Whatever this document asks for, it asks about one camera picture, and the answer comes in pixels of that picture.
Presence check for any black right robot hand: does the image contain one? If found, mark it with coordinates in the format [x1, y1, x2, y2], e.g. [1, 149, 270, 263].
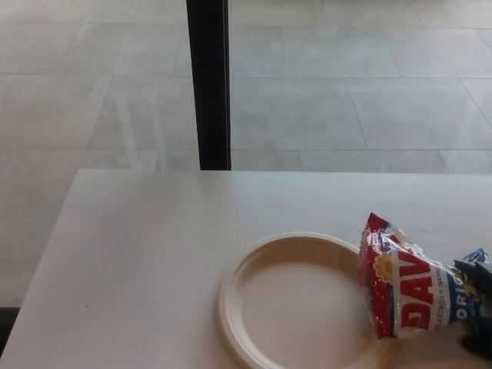
[453, 258, 492, 357]

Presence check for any red blue sunflower seed bag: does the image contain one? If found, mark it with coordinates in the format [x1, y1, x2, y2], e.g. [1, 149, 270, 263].
[357, 211, 492, 341]

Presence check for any cream round paper plate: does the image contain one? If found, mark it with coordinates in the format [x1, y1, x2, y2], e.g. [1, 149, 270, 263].
[218, 231, 397, 369]

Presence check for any black vertical window post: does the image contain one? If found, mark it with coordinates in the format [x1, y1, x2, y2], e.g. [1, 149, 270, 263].
[185, 0, 233, 171]

